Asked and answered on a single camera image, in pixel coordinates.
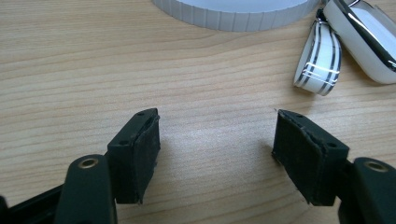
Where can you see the white ribbed round container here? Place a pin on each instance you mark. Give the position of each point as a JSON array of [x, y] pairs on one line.
[[235, 14]]

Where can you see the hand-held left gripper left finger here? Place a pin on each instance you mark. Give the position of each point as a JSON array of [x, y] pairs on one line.
[[132, 155]]

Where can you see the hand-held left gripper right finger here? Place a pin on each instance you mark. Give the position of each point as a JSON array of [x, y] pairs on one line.
[[311, 155]]

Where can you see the white glossy container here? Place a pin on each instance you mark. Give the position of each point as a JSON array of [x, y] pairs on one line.
[[361, 34]]

